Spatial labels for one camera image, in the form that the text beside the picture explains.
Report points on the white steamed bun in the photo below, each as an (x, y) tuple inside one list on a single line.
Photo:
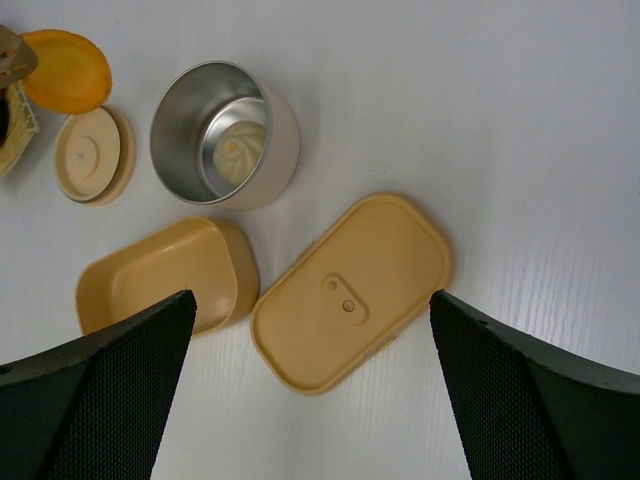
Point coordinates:
[(237, 151)]

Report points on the black sea cucumber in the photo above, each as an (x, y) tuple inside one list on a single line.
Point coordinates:
[(5, 120)]

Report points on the round steel-lined container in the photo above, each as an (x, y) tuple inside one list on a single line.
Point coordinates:
[(195, 109)]

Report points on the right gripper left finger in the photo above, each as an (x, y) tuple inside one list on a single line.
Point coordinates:
[(96, 407)]

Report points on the metal tongs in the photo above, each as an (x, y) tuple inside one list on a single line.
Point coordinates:
[(17, 60)]

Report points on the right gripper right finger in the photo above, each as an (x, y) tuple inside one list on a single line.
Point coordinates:
[(526, 409)]

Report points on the orange egg tart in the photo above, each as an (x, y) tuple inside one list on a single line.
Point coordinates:
[(72, 76)]

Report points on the bamboo fan-shaped tray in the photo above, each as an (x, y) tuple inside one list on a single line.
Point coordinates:
[(22, 127)]

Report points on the tan rectangular lunch box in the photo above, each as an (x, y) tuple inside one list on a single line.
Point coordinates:
[(211, 258)]

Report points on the tan rectangular box lid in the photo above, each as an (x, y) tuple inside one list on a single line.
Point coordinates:
[(351, 292)]

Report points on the round beige lid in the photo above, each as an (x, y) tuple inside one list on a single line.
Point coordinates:
[(95, 156)]

